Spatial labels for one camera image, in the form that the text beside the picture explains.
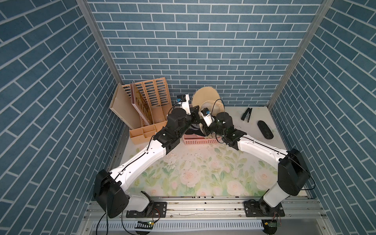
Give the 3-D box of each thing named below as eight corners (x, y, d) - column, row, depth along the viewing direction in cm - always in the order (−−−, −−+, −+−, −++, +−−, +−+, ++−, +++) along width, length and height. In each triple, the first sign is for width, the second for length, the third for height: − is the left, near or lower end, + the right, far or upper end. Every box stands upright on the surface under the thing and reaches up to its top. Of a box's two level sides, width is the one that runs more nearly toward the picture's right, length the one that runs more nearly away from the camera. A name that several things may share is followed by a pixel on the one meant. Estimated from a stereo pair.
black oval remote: (267, 140, 104) (269, 137, 102) (256, 124, 114) (257, 121, 111) (273, 138, 105) (275, 136, 102) (261, 122, 114) (263, 120, 112)
